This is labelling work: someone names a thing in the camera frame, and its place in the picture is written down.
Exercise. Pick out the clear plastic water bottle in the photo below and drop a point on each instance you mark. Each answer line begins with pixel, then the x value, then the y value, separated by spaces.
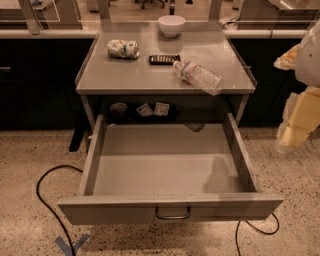
pixel 198 77

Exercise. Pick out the grey open top drawer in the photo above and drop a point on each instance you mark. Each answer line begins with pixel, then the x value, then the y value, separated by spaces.
pixel 132 169

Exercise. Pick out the round grey object under table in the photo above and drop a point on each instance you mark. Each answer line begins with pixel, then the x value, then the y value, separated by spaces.
pixel 118 110

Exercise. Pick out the white tag card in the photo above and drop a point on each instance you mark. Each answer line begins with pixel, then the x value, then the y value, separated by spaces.
pixel 161 109
pixel 145 110

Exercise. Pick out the white tag card left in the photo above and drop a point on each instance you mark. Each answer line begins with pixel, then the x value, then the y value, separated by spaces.
pixel 145 110

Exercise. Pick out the grey metal cabinet table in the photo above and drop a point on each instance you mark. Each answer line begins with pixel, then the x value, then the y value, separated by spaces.
pixel 151 73

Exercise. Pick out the metal drawer handle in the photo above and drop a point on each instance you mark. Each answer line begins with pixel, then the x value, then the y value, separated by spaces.
pixel 169 214

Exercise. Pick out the white ceramic bowl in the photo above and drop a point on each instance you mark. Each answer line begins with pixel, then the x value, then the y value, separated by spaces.
pixel 171 25

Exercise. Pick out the long white back counter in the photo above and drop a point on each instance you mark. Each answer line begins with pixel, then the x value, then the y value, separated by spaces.
pixel 228 30

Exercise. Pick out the dark chocolate bar packet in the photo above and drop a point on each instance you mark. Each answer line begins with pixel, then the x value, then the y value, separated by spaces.
pixel 163 59

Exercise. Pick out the white tag card right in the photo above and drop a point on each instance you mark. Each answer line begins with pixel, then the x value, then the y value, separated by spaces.
pixel 161 109

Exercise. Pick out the crushed green white can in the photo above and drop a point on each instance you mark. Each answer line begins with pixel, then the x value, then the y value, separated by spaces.
pixel 125 49

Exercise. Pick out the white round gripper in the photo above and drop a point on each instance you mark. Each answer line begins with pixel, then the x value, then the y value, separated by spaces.
pixel 309 63

